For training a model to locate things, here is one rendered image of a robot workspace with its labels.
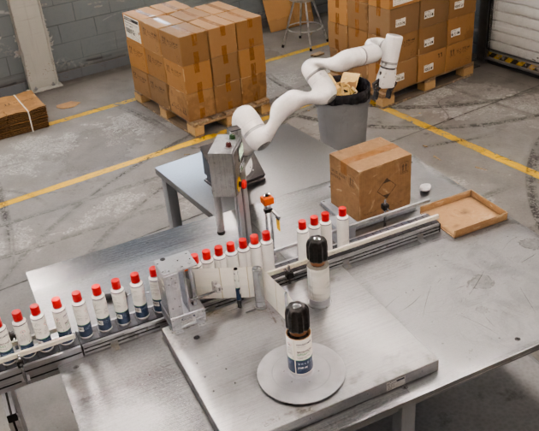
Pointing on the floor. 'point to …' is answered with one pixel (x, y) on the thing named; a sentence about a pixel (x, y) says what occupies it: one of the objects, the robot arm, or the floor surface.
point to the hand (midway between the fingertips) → (382, 97)
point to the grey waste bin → (342, 124)
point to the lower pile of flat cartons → (12, 116)
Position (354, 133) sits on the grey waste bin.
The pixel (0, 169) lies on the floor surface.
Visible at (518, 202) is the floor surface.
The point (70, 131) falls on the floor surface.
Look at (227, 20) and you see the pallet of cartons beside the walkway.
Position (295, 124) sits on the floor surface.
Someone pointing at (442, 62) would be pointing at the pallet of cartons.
